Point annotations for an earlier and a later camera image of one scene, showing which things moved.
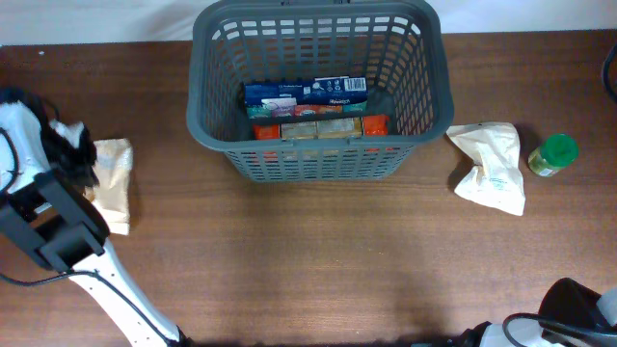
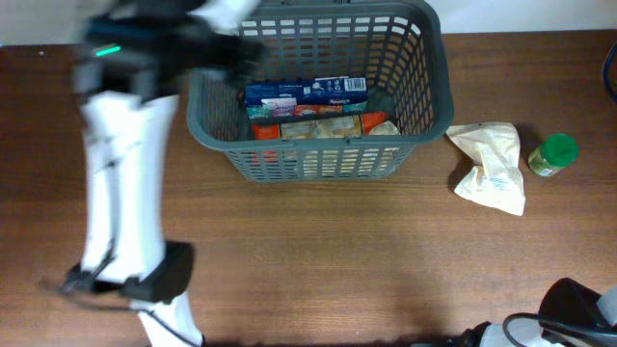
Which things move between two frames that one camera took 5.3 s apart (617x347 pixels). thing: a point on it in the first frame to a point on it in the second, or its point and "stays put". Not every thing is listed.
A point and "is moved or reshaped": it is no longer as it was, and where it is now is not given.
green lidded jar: [555, 152] stays put
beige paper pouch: [111, 197] is moved or reshaped
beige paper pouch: [497, 179] stays put
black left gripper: [86, 170] to [240, 53]
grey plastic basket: [399, 45] stays put
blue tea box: [332, 95] stays put
